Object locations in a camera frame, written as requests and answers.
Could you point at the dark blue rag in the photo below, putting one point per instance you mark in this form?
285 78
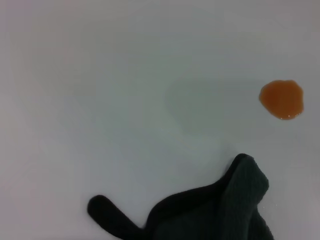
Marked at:
212 212

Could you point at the orange-brown liquid stain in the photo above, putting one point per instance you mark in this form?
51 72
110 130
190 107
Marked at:
282 98

